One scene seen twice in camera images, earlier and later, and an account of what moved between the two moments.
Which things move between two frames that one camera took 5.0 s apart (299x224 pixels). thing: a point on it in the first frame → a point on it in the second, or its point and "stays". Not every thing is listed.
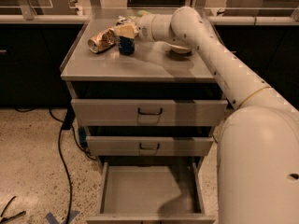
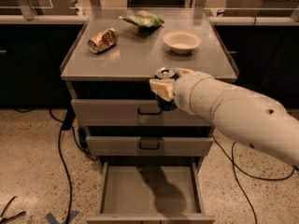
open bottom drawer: x=150 y=193 stays
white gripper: x=144 y=28 → x=191 y=90
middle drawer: x=149 y=146 stays
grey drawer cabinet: x=152 y=105 stays
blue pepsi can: x=126 y=45 → x=162 y=104
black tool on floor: x=6 y=218 stays
